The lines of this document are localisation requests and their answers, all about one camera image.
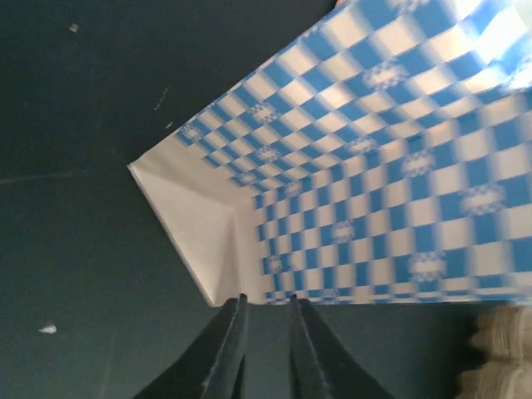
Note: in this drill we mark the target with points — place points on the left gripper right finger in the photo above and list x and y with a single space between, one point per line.
320 366

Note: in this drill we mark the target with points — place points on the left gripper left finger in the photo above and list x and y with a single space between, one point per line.
213 365

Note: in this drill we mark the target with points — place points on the brown cardboard cup carrier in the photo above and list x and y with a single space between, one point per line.
504 336

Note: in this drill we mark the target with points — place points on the blue checkered paper bag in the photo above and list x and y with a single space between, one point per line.
383 156

